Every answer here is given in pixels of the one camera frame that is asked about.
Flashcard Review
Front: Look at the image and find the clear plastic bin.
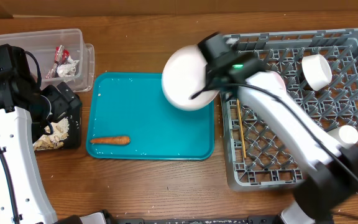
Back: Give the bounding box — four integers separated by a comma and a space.
0, 29, 94, 92

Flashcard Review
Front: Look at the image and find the grey dishwasher rack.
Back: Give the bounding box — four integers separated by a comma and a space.
221, 29, 358, 191

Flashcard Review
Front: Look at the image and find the orange carrot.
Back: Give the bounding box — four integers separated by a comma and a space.
90, 136, 131, 146

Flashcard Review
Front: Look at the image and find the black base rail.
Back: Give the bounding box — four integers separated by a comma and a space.
54, 210, 335, 224

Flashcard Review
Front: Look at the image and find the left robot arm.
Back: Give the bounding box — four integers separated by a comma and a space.
0, 44, 81, 223

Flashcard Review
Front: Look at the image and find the teal serving tray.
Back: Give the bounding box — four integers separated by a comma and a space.
86, 72, 214, 161

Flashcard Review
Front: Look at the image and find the pile of peanut shells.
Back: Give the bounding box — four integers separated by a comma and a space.
33, 131, 68, 151

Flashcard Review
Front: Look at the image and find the white paper cup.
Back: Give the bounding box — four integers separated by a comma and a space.
328, 125, 358, 149

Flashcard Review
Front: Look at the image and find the wooden chopstick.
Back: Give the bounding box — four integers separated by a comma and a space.
236, 99, 247, 160

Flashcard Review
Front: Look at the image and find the aluminium foil ball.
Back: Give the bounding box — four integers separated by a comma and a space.
57, 57, 79, 77

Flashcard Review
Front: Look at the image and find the red snack wrapper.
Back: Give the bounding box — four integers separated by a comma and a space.
46, 45, 70, 78

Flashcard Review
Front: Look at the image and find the pile of rice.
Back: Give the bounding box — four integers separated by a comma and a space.
48, 118, 70, 142

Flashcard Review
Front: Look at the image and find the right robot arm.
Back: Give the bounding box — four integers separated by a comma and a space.
197, 33, 358, 223

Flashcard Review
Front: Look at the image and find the pink bowl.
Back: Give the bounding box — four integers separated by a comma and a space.
271, 71, 286, 91

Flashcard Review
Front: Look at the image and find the white round plate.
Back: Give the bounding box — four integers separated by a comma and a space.
162, 45, 218, 111

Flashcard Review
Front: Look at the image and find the black tray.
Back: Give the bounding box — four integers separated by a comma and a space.
34, 93, 83, 150

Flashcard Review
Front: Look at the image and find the white bowl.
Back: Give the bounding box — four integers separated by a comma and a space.
301, 54, 333, 91

